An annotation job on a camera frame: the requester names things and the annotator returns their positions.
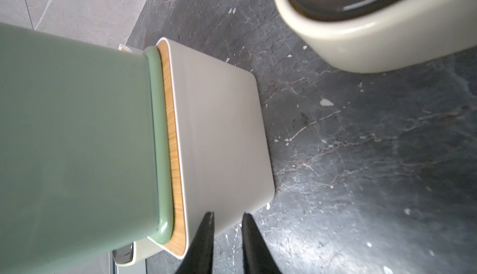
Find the green tissue box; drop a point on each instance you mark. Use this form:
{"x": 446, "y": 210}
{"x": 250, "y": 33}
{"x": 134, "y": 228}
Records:
{"x": 85, "y": 162}

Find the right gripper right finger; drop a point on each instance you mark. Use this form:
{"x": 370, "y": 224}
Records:
{"x": 256, "y": 257}

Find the large bamboo lid tissue box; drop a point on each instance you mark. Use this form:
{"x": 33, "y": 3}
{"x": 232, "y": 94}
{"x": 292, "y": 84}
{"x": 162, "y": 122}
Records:
{"x": 218, "y": 146}

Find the cream box dark lid back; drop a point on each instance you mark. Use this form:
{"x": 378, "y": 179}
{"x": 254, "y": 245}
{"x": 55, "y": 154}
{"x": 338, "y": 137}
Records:
{"x": 372, "y": 36}

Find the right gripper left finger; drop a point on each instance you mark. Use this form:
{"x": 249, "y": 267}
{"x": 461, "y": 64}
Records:
{"x": 199, "y": 258}

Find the small bamboo lid tissue box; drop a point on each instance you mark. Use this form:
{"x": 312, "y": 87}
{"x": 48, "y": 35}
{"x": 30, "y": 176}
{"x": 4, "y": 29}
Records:
{"x": 135, "y": 252}

